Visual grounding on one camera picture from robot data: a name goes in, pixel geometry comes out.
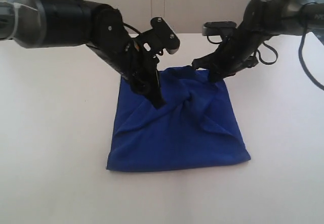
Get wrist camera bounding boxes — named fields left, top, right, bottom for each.
left=202, top=21, right=237, bottom=44
left=139, top=17, right=180, bottom=55

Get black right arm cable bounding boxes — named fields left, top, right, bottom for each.
left=206, top=0, right=324, bottom=91

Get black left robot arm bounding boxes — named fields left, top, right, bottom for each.
left=1, top=0, right=167, bottom=108

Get blue towel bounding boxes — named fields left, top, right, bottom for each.
left=106, top=66, right=251, bottom=172

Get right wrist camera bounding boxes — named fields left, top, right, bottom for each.
left=202, top=21, right=237, bottom=44

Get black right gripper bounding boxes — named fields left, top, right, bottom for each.
left=191, top=26, right=260, bottom=83

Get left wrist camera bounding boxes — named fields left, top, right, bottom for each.
left=139, top=17, right=180, bottom=55

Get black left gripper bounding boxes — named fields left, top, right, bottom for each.
left=86, top=37, right=166, bottom=109

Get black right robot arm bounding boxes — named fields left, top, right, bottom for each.
left=192, top=0, right=323, bottom=82

